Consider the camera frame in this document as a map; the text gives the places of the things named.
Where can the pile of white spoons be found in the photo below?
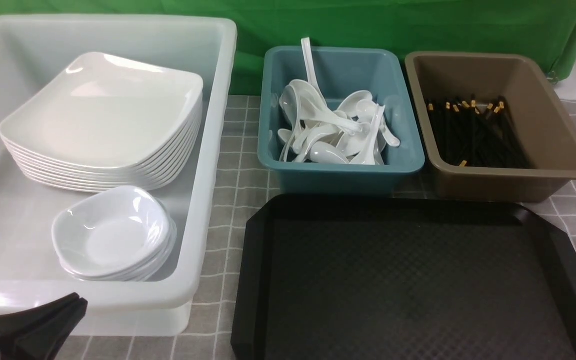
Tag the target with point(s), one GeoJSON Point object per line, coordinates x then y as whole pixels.
{"type": "Point", "coordinates": [354, 133]}

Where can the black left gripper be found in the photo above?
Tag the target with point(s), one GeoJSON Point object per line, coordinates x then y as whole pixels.
{"type": "Point", "coordinates": [39, 333]}

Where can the stack of white square plates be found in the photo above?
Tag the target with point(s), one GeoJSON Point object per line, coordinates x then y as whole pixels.
{"type": "Point", "coordinates": [159, 171]}

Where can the grey checked tablecloth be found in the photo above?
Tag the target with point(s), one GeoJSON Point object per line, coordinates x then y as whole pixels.
{"type": "Point", "coordinates": [243, 185]}

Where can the black plastic tray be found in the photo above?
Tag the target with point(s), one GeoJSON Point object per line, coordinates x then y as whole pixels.
{"type": "Point", "coordinates": [327, 277]}

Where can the teal plastic bin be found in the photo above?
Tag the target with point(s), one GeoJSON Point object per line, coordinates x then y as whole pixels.
{"type": "Point", "coordinates": [340, 72]}

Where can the stack of small white dishes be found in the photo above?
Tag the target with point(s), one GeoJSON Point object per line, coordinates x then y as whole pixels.
{"type": "Point", "coordinates": [122, 234]}

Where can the green backdrop cloth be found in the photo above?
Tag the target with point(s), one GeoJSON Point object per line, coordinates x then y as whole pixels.
{"type": "Point", "coordinates": [542, 30]}

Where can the pile of black chopsticks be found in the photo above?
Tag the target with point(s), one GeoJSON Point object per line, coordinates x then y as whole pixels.
{"type": "Point", "coordinates": [473, 133]}

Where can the brown plastic bin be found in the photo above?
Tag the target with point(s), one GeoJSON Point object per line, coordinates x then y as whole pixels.
{"type": "Point", "coordinates": [544, 127]}

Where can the large white plastic tub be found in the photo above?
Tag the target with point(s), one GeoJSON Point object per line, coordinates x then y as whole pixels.
{"type": "Point", "coordinates": [34, 48]}

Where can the large white square plate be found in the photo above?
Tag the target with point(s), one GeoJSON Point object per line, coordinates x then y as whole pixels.
{"type": "Point", "coordinates": [104, 112]}

